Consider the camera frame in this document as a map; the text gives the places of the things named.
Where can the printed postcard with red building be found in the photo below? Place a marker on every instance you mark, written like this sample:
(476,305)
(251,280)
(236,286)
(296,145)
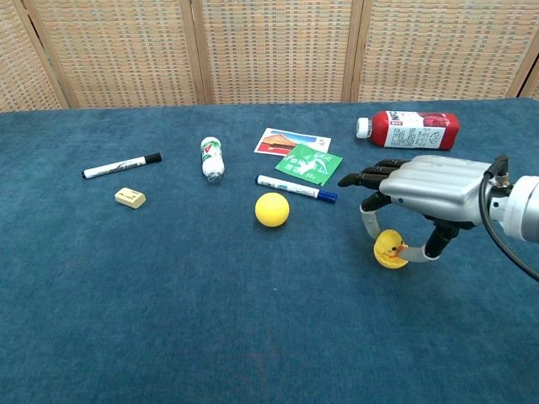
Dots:
(282,141)

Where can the yellow scalloped plastic cap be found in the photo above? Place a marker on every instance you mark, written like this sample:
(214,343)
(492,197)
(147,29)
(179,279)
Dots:
(391,264)

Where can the small clear green-label bottle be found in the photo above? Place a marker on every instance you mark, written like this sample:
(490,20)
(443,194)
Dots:
(211,160)

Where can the blue plush table cloth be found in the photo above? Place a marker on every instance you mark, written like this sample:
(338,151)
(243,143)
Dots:
(168,328)

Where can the cream rectangular eraser block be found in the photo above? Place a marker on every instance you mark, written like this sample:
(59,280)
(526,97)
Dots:
(130,197)

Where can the blue capped whiteboard marker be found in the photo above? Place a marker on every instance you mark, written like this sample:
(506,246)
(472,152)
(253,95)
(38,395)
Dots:
(295,188)

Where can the red juice bottle white cap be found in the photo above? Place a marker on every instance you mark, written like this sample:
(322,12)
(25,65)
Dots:
(414,130)

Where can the woven wooden folding screen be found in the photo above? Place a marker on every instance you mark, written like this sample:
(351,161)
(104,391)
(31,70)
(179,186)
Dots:
(273,50)

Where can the black capped whiteboard marker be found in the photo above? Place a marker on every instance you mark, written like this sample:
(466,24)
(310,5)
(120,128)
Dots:
(120,166)

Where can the yellow rubber duck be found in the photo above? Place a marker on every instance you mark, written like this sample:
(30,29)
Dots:
(389,245)

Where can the green square sachet packet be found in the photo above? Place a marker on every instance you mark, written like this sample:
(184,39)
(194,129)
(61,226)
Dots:
(309,164)

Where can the yellow ball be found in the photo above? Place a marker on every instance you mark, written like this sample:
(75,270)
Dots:
(272,210)

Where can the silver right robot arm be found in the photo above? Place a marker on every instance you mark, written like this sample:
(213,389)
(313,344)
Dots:
(520,208)

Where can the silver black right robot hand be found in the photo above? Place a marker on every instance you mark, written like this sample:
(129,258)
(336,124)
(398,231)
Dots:
(438,185)

